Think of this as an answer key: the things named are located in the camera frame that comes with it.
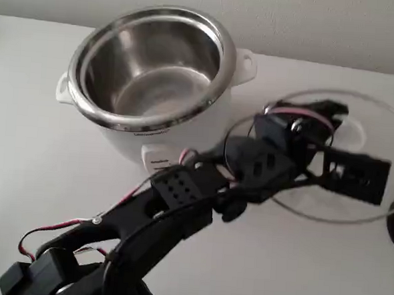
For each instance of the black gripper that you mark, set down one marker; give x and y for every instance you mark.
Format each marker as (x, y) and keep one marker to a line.
(287, 124)

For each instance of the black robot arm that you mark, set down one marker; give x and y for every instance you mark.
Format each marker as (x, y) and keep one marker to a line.
(173, 203)

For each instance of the white rice cooker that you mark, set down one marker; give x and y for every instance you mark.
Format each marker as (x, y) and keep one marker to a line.
(198, 127)

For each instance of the glass lid with white knob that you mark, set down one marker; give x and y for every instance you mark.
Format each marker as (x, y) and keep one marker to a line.
(148, 71)
(358, 130)

